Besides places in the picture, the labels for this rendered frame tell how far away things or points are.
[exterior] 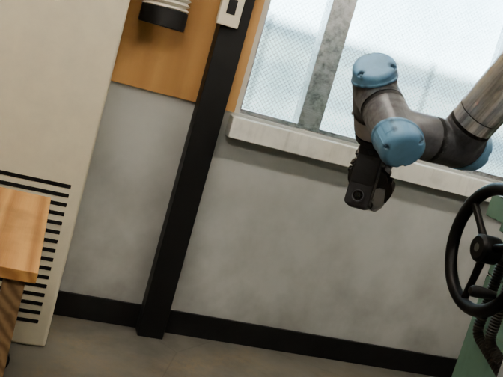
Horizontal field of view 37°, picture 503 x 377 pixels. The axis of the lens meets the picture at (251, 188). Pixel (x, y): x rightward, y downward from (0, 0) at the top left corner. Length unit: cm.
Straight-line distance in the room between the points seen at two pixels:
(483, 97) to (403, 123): 13
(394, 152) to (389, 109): 7
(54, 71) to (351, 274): 140
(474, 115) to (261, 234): 169
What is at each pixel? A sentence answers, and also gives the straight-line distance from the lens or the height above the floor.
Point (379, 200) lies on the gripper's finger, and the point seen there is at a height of 87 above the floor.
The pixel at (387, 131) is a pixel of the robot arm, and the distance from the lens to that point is 117.
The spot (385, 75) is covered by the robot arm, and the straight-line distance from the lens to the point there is 123.
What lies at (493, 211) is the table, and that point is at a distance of 198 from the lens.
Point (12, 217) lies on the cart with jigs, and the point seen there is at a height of 53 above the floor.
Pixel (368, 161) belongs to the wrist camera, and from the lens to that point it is 135.
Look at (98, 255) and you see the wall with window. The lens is 274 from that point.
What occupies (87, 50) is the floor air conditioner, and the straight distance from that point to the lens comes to 230.
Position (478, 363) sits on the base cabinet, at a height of 51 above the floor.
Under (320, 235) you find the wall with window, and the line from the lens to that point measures 289.
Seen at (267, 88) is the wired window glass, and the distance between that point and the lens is 278.
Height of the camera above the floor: 106
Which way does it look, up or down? 9 degrees down
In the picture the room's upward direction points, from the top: 16 degrees clockwise
